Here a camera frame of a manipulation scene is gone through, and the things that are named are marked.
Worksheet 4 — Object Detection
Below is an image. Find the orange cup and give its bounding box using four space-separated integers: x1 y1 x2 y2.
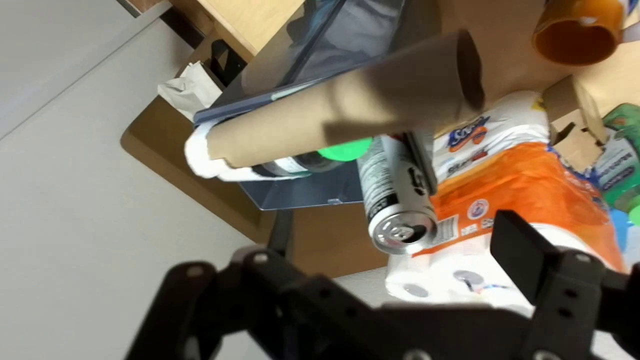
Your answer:
531 0 627 67

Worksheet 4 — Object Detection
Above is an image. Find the blue plastic item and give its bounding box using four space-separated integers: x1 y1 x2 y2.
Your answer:
607 205 640 258

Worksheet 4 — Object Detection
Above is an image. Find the brown cardboard tissue roll tube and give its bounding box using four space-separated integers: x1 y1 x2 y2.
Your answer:
184 27 488 184

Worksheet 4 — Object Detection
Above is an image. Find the orange toilet paper pack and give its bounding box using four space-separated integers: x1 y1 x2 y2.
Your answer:
384 87 631 316

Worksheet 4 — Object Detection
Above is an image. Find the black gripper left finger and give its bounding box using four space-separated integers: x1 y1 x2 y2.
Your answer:
125 246 402 360

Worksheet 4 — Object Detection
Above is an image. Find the grey plastic bin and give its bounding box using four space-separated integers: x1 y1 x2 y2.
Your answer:
192 0 416 214

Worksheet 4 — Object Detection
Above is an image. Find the silver drink can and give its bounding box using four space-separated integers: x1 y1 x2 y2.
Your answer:
355 132 440 256

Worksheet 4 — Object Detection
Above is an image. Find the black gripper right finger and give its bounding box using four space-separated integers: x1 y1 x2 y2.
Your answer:
488 207 640 360

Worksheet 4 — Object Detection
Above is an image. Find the small cardboard box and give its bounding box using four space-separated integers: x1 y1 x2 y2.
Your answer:
538 71 616 172

